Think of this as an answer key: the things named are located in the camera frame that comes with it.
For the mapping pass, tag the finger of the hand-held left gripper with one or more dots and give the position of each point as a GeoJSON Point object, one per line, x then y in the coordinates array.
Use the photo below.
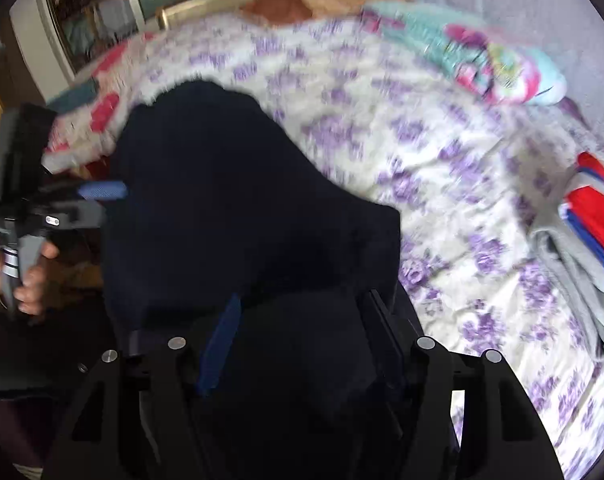
{"type": "Point", "coordinates": [104, 191]}

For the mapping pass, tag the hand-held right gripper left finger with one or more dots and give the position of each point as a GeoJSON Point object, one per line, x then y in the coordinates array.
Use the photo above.
{"type": "Point", "coordinates": [221, 347]}

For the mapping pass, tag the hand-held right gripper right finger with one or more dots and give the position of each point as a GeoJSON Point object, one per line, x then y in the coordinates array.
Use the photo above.
{"type": "Point", "coordinates": [381, 325]}

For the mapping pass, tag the navy blue pants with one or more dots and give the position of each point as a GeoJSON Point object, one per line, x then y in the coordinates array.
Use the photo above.
{"type": "Point", "coordinates": [222, 200]}

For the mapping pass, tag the person's left hand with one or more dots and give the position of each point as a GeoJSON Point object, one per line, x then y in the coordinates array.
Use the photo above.
{"type": "Point", "coordinates": [32, 290]}

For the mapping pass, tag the pink and teal patchwork cloth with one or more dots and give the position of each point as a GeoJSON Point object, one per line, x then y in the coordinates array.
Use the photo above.
{"type": "Point", "coordinates": [92, 115]}

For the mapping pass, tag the grey folded garment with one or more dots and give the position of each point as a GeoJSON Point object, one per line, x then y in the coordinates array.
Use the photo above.
{"type": "Point", "coordinates": [566, 270]}

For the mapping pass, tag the bed with purple floral sheet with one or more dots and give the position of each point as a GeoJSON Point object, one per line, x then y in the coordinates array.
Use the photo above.
{"type": "Point", "coordinates": [371, 110]}

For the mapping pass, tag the red and blue folded garment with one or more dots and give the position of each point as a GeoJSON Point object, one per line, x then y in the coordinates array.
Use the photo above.
{"type": "Point", "coordinates": [596, 220]}

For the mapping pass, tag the brown pillow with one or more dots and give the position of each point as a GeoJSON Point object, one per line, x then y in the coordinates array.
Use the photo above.
{"type": "Point", "coordinates": [312, 2]}

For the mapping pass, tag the floral folded quilt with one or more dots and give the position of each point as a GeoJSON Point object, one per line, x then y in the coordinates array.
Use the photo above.
{"type": "Point", "coordinates": [471, 55]}

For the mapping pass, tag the white lace cover cloth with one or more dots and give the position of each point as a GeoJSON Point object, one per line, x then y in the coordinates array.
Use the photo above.
{"type": "Point", "coordinates": [506, 0]}

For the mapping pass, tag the gold bed headboard frame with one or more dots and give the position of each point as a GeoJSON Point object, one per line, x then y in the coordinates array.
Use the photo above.
{"type": "Point", "coordinates": [202, 5]}

